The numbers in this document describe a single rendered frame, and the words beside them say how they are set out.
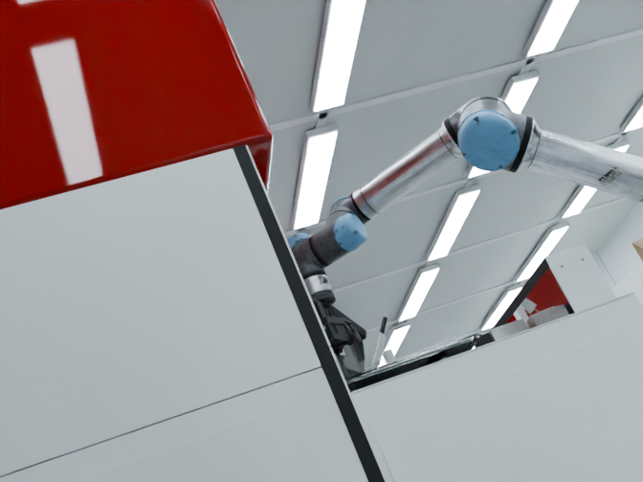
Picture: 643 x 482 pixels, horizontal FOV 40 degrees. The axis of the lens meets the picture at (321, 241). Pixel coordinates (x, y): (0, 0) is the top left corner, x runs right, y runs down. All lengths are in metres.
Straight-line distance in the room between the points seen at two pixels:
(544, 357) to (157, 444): 0.71
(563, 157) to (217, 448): 0.92
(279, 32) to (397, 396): 2.52
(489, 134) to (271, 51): 2.25
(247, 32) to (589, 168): 2.20
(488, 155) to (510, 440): 0.56
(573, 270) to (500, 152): 0.27
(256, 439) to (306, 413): 0.08
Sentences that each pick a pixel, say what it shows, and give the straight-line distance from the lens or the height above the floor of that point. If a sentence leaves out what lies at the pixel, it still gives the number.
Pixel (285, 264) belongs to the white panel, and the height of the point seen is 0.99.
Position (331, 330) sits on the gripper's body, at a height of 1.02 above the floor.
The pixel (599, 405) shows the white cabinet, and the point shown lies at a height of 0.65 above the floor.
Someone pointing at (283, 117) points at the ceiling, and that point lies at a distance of 4.32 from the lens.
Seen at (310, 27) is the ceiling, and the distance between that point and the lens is 3.86.
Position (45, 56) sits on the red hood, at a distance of 1.58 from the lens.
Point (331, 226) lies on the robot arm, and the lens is 1.89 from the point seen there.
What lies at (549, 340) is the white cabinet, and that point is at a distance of 1.62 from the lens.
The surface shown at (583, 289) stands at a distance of 1.76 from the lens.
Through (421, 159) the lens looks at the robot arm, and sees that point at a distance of 1.92.
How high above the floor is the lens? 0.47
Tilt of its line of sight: 24 degrees up
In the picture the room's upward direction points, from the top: 24 degrees counter-clockwise
